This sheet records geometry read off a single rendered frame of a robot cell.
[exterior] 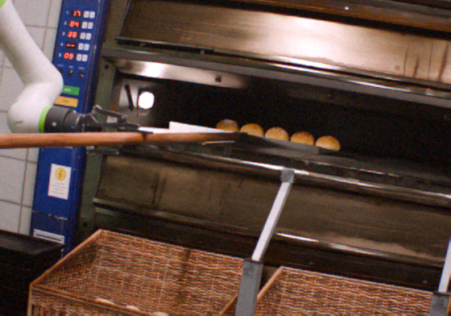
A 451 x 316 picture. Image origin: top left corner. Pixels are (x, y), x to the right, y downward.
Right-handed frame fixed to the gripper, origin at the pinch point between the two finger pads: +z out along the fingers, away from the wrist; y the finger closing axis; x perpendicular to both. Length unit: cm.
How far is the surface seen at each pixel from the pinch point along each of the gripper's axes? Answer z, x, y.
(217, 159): 17.0, -16.0, 2.9
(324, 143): 21, -143, -1
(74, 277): -28, -33, 48
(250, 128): -10, -145, -2
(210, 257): 9, -50, 35
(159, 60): -12.6, -39.3, -21.2
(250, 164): 25.9, -15.8, 2.9
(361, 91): 49, -38, -21
